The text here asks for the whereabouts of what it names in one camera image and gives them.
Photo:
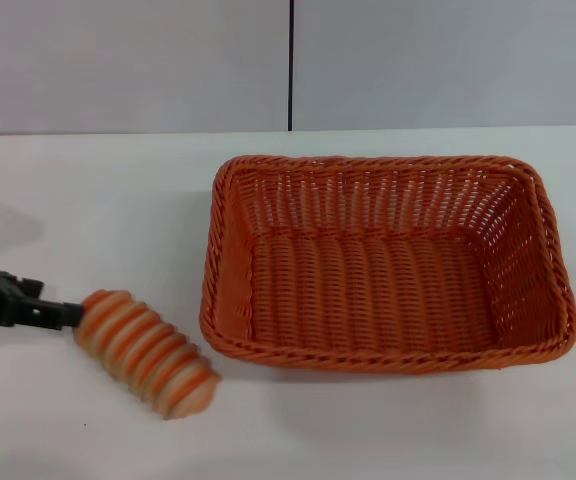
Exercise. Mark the striped orange toy bread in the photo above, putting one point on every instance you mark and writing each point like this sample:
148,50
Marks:
143,350

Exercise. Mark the orange woven plastic basket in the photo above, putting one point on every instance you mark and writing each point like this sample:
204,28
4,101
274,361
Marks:
388,280

